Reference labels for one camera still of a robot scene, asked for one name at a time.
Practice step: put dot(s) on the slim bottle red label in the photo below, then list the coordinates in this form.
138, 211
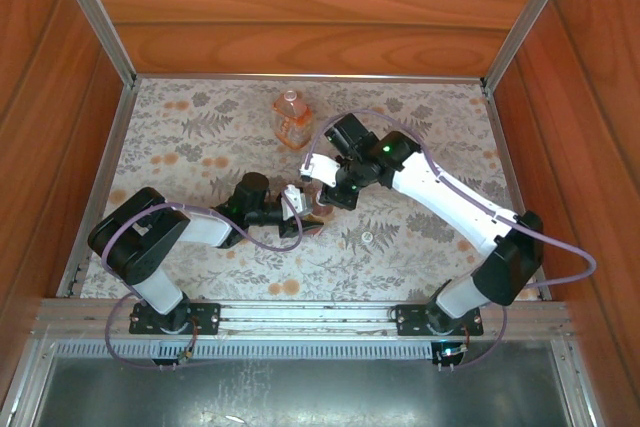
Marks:
324, 211

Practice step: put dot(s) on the white bottle cap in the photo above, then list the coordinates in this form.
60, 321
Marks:
367, 236

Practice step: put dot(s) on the wide square orange bottle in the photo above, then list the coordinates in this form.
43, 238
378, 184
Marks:
292, 122

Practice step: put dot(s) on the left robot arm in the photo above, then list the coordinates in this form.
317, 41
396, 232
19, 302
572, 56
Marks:
135, 242

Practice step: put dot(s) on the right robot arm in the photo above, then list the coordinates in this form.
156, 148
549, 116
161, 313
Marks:
450, 197

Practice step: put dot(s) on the floral table cloth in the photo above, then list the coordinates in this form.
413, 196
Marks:
240, 267

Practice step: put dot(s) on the grey metal sheet panel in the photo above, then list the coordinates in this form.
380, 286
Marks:
300, 397

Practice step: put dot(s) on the small circuit board green light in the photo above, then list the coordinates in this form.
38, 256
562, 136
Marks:
450, 352

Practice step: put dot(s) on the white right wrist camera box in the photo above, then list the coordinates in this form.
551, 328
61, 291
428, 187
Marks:
322, 167

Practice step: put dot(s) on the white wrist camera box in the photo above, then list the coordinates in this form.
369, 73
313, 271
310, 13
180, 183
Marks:
322, 167
292, 199

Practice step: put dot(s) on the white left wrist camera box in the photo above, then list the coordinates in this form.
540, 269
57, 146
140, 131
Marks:
292, 199

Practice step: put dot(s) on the aluminium mounting rail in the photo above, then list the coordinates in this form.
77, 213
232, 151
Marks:
300, 314

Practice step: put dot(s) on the aluminium table edge rail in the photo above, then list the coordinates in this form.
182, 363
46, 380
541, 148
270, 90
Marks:
300, 77

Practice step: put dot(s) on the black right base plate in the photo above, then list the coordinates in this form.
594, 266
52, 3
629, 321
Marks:
407, 319

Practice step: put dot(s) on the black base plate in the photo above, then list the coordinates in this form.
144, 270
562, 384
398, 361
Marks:
407, 319
206, 319

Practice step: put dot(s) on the aluminium table side rail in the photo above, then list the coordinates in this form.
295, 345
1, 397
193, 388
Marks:
501, 147

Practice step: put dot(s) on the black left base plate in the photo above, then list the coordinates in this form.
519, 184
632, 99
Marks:
206, 319

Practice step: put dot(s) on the slanted aluminium frame post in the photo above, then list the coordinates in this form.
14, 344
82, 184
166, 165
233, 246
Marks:
530, 12
95, 12

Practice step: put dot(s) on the aluminium lower frame bar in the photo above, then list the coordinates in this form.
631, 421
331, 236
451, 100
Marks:
25, 387
579, 387

